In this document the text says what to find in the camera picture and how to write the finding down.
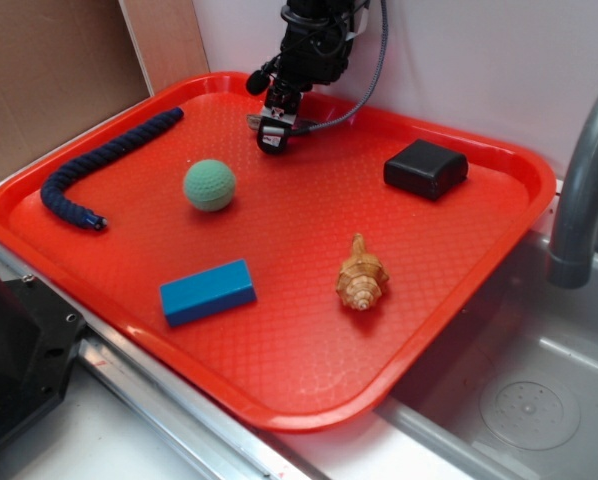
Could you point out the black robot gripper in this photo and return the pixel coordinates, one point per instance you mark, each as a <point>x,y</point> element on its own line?
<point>314,51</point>

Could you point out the grey brown wood chip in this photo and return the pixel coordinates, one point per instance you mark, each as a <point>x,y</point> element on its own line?
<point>254,121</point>

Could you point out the small black microphone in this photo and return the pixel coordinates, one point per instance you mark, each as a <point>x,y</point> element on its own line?
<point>264,78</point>

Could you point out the green dimpled foam ball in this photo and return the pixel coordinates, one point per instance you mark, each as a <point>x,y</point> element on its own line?
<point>209,185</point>

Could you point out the light wooden board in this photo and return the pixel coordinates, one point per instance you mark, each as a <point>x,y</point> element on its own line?
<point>167,41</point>

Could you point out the black rounded square block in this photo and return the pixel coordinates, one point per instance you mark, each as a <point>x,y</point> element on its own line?
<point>426,169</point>

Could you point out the red plastic tray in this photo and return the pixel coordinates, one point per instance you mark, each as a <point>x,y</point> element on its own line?
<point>106,220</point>

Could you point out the blue rectangular wooden block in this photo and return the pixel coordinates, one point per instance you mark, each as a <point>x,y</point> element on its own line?
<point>207,293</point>

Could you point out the tan spiral seashell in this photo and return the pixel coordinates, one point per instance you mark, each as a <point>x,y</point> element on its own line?
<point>362,278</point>

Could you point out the brown cardboard panel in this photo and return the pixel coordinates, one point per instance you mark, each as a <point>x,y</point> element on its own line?
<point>65,66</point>

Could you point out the grey curved toy faucet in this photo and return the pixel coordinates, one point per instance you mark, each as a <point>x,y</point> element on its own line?
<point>574,237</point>

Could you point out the grey plastic toy sink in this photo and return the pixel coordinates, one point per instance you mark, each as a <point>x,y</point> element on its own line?
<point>509,389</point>

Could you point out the silver aluminium rail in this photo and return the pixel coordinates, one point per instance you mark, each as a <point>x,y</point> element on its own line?
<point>210,441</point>

